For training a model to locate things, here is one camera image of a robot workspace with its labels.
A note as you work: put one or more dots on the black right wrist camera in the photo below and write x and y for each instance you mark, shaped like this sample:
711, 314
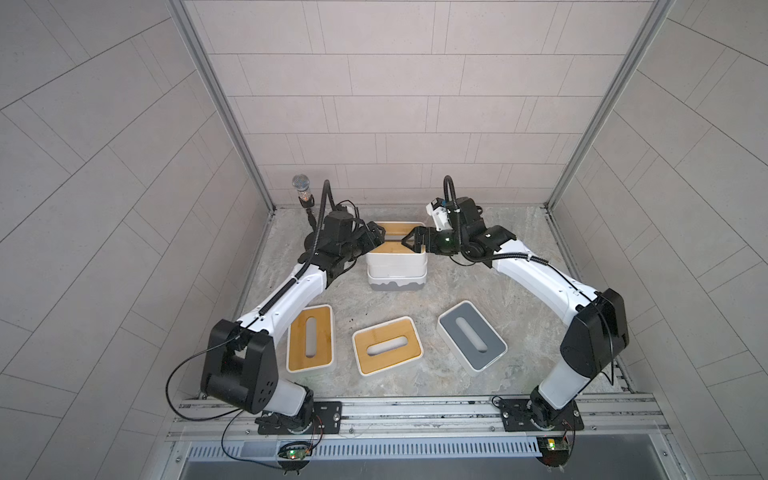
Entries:
446, 215

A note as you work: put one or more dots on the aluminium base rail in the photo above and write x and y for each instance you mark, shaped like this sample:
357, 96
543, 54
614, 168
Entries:
429, 417

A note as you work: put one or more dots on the aluminium corner post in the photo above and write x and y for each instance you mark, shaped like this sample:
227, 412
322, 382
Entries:
192, 40
646, 34

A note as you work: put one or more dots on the microphone on black stand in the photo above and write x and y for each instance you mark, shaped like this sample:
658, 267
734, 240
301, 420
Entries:
301, 183

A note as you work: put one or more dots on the aluminium corner post left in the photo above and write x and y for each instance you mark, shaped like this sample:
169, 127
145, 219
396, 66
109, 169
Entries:
192, 40

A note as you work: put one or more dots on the aluminium corner post right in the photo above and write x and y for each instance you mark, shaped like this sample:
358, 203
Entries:
646, 34

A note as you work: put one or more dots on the left green circuit board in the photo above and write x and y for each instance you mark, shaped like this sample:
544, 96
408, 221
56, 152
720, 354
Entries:
295, 456

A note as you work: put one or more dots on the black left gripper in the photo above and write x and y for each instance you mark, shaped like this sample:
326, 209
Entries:
366, 237

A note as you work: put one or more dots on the grey lid tissue box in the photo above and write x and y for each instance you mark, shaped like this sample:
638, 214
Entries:
470, 337
395, 274

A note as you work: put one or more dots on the bamboo lid tissue box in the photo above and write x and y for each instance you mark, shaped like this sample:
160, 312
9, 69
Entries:
310, 344
392, 254
386, 346

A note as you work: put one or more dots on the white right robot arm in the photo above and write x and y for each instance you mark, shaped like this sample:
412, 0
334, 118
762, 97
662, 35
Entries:
595, 321

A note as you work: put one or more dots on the right green circuit board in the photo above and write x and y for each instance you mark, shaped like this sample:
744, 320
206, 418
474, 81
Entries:
555, 451

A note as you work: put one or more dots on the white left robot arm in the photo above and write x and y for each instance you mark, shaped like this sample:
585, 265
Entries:
241, 366

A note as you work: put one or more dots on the grey lid tissue box front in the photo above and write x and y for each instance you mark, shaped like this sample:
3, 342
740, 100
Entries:
470, 337

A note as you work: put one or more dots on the white ventilation grille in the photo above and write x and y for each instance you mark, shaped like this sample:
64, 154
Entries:
385, 448

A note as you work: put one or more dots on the green circuit board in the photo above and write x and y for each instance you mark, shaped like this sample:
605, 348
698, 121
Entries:
295, 456
555, 451

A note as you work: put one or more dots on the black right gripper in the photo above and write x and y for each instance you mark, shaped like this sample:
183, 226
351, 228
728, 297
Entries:
424, 239

